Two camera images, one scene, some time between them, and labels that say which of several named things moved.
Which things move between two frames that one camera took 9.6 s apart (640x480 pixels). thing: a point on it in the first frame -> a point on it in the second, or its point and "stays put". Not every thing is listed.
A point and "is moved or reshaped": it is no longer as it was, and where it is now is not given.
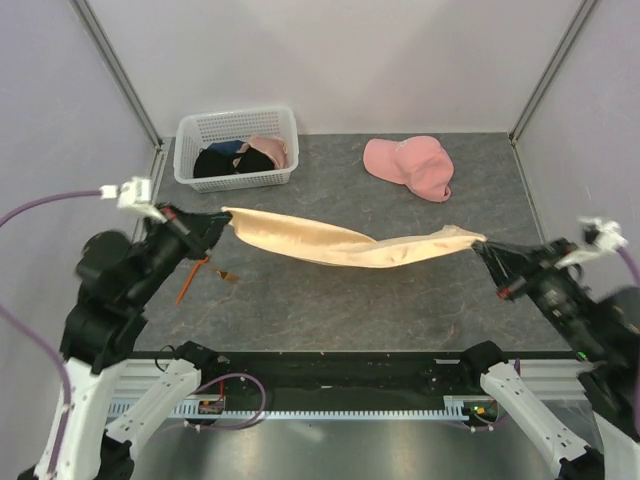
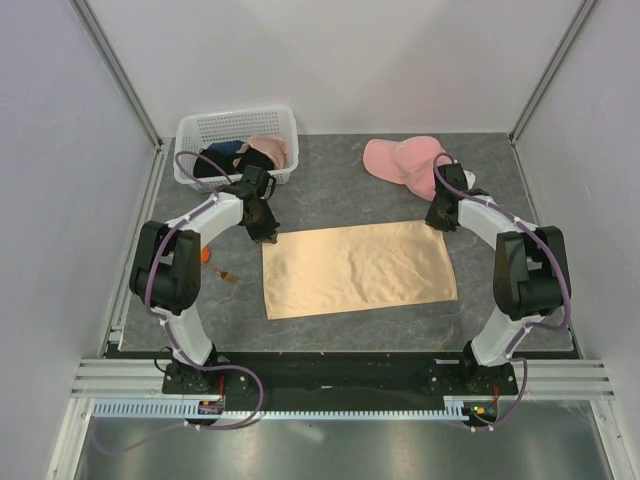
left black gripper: x=197 y=232 -> x=268 y=232
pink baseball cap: x=418 y=162 stays put
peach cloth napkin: x=284 y=238 is moved or reshaped
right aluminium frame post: x=558 y=55 stays put
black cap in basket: x=210 y=164 stays put
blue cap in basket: x=229 y=147 stays put
